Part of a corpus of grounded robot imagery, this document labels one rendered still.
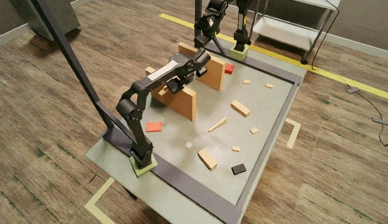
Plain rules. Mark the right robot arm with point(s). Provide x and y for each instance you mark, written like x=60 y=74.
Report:
x=181 y=65

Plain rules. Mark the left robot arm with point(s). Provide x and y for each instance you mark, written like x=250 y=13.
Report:
x=213 y=19

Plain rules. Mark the orange flat rectangular block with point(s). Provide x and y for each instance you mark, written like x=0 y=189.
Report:
x=153 y=126

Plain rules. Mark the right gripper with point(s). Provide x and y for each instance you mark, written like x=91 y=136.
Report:
x=175 y=85

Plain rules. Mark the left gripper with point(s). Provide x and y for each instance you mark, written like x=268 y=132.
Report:
x=208 y=35

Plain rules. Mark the tan wooden rail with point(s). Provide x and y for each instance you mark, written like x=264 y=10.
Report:
x=165 y=94

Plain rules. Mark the red wedge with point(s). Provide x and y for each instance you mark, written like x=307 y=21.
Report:
x=229 y=68

